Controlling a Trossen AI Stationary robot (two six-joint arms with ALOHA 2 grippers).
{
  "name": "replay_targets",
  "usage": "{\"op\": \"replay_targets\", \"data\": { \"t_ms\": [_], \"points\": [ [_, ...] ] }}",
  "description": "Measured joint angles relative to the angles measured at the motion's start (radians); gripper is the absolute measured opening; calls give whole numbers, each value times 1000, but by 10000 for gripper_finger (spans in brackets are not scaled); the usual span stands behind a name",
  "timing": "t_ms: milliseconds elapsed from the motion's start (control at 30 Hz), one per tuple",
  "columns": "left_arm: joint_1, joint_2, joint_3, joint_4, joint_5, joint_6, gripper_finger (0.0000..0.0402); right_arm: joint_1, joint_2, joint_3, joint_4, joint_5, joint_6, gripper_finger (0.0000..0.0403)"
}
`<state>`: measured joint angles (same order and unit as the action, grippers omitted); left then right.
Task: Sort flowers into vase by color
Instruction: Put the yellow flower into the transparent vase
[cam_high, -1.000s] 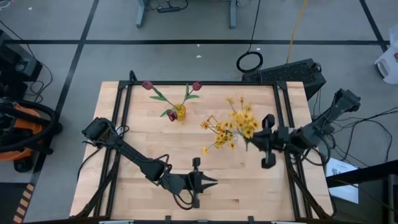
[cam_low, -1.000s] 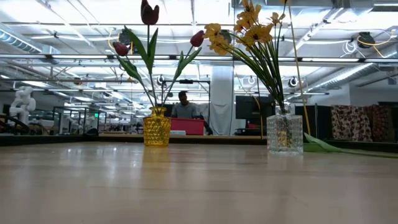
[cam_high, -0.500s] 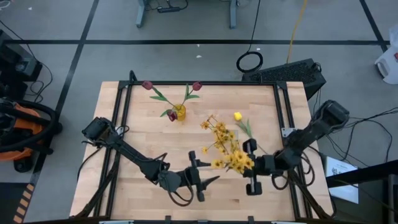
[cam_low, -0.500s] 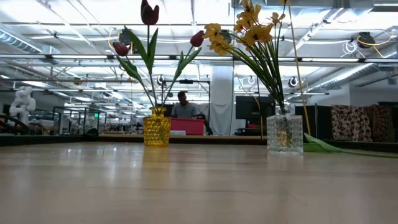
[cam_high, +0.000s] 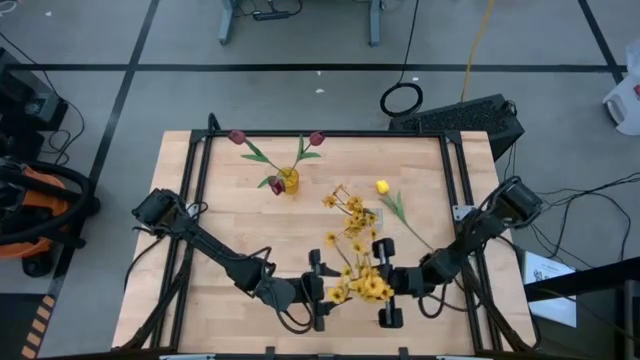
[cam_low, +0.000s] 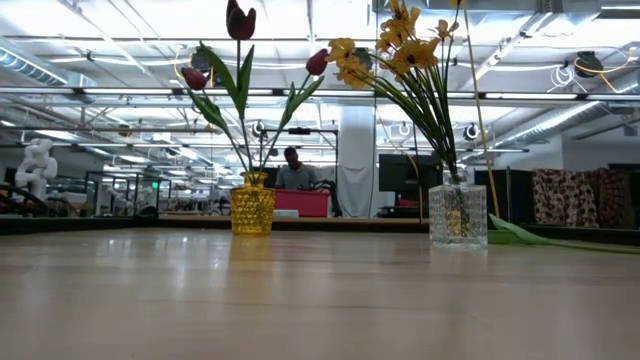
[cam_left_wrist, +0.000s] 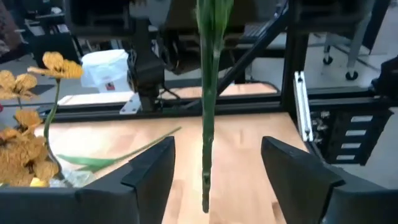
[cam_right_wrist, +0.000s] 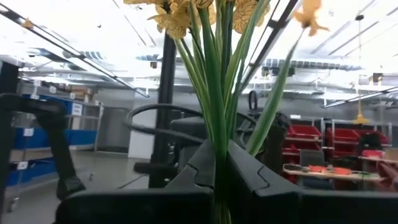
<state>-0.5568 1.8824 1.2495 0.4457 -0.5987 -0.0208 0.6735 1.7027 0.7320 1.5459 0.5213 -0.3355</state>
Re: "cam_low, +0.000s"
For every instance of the white column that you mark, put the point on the white column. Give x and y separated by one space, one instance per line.
356 140

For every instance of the yellow artificial tulip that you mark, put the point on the yellow artificial tulip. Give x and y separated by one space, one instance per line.
515 232

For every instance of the black monitor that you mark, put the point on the black monitor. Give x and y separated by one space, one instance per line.
400 172

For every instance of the amber glass vase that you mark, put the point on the amber glass vase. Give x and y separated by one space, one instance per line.
252 205

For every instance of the red artificial tulip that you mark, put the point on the red artificial tulip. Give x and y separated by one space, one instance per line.
317 62
194 78
241 22

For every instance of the clear glass vase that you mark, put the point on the clear glass vase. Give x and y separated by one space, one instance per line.
457 215

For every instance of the person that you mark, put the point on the person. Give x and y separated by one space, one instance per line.
295 175

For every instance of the brown patterned cloth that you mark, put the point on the brown patterned cloth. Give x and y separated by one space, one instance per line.
560 197

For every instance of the black cabinet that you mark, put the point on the black cabinet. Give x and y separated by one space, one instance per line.
502 195

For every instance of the yellow artificial flower bunch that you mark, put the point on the yellow artificial flower bunch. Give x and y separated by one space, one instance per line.
345 55
412 52

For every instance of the red storage bin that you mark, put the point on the red storage bin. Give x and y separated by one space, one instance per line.
302 202

